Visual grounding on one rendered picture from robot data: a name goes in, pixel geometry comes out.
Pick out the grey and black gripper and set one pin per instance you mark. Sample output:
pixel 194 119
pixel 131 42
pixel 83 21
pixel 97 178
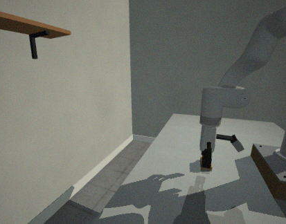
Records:
pixel 207 146

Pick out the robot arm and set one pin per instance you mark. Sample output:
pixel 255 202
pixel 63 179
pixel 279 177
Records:
pixel 259 49

